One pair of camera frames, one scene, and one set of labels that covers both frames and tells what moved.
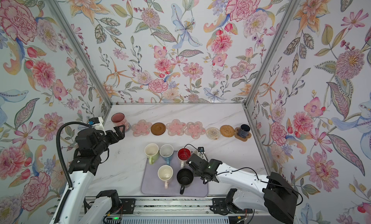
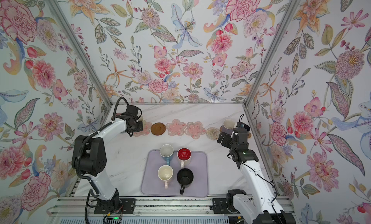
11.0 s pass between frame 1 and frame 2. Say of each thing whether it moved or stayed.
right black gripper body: moved
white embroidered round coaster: stayed
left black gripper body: moved
